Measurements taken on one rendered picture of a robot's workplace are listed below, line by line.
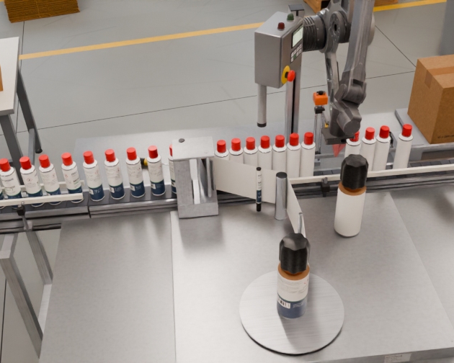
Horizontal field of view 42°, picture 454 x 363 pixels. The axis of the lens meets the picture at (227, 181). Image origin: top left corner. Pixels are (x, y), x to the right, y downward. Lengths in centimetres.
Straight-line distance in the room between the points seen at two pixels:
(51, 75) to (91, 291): 316
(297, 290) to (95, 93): 320
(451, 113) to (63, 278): 159
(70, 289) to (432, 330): 112
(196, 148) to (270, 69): 35
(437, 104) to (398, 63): 249
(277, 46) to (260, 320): 85
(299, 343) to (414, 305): 38
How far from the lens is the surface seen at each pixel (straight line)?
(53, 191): 223
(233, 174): 209
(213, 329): 180
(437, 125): 253
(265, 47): 196
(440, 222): 226
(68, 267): 211
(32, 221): 230
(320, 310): 183
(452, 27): 479
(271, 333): 177
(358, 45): 198
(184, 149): 199
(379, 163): 228
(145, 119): 425
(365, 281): 194
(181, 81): 464
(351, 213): 198
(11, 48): 367
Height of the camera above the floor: 233
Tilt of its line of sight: 40 degrees down
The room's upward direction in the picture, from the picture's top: 3 degrees counter-clockwise
